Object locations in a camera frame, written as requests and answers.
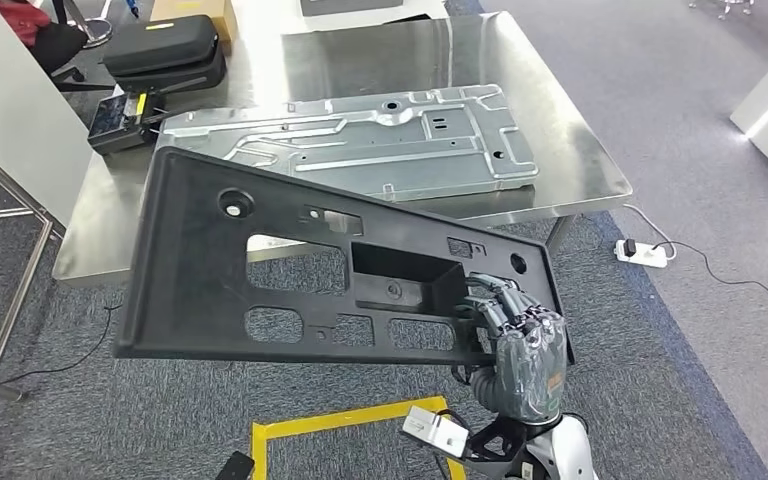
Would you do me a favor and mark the black plastic panel part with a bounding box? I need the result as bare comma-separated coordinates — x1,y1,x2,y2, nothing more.
112,146,575,367

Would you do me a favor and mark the black device with yellow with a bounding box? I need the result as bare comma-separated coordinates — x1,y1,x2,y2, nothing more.
87,91,167,156

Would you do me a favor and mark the flat grey object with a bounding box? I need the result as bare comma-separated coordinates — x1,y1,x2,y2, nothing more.
299,0,405,18

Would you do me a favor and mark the cardboard box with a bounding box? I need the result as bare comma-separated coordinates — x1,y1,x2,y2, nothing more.
150,0,240,44

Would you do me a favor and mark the long black floor cable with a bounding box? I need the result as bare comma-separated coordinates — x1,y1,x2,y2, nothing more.
0,304,124,399

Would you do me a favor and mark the red cloth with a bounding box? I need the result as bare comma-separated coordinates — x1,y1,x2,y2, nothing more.
0,0,52,48

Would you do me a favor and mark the thin black floor cable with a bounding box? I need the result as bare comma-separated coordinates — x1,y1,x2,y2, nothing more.
652,239,768,314

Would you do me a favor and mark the black robot leg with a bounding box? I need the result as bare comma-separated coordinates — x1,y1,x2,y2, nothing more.
214,451,256,480

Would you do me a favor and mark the white board panel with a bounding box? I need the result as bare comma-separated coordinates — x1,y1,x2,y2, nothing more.
0,0,94,227

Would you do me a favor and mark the yellow floor tape square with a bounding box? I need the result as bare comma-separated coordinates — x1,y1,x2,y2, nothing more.
250,396,468,480

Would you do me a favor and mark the steel side table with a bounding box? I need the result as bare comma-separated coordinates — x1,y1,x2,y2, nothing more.
0,129,67,402

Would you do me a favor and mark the white power strip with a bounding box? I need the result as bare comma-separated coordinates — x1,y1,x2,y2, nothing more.
614,238,669,270

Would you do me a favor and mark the black office chair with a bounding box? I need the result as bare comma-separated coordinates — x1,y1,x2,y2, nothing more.
29,0,117,93

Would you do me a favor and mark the stamped sheet metal part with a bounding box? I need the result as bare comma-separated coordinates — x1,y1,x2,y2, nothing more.
156,84,540,203

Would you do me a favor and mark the black zipped case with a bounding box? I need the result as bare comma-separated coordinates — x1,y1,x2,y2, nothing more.
102,14,228,94

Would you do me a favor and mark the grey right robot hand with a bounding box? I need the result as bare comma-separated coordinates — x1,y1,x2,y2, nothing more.
456,271,569,425

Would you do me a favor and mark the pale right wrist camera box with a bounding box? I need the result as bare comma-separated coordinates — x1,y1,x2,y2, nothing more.
401,405,470,460

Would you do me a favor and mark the stainless steel workbench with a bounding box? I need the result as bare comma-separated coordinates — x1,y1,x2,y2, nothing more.
52,11,634,287

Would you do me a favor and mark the white power cable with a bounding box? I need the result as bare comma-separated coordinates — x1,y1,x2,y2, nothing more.
622,203,678,261

